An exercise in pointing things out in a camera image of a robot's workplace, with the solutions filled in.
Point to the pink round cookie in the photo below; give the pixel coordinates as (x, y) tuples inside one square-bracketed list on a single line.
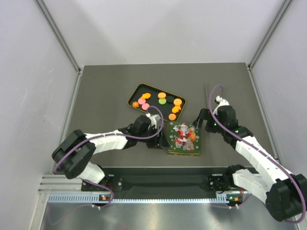
[(145, 106)]

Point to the black cookie tray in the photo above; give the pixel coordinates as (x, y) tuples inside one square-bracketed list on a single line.
[(165, 109)]

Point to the orange fish cookie left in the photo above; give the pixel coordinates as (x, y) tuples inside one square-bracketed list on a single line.
[(146, 96)]

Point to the gold tin lid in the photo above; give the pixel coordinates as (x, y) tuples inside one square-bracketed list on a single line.
[(183, 137)]

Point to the gold cookie tin box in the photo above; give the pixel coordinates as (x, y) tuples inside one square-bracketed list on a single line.
[(183, 153)]

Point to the pink cookie upper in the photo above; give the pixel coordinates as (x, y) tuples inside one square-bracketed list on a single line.
[(141, 101)]

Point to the green cookie upper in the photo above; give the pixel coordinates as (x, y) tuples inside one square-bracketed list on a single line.
[(162, 101)]

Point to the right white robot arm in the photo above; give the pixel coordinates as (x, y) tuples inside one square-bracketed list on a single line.
[(283, 193)]

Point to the orange fish cookie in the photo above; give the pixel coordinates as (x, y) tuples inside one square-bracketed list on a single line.
[(146, 96), (176, 109)]

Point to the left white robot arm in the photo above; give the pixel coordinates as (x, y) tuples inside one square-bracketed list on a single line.
[(73, 155)]

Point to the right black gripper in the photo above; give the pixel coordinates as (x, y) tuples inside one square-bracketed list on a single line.
[(205, 114)]

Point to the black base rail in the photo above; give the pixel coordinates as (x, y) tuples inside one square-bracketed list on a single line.
[(163, 182)]

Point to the orange dotted cookie right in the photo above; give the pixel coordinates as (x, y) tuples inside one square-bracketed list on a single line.
[(177, 102)]

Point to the orange star cookie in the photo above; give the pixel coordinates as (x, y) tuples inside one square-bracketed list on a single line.
[(135, 104)]

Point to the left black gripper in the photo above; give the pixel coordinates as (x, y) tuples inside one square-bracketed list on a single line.
[(159, 142)]

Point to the black cookie in tray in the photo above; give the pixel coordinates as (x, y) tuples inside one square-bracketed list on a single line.
[(169, 99)]

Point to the orange dotted cookie top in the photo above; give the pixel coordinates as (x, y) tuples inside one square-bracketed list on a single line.
[(161, 95)]

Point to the orange dotted cookie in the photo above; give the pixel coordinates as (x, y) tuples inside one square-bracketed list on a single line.
[(177, 102), (161, 95)]

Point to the orange round cookie bottom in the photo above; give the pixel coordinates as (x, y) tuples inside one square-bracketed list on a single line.
[(172, 117)]

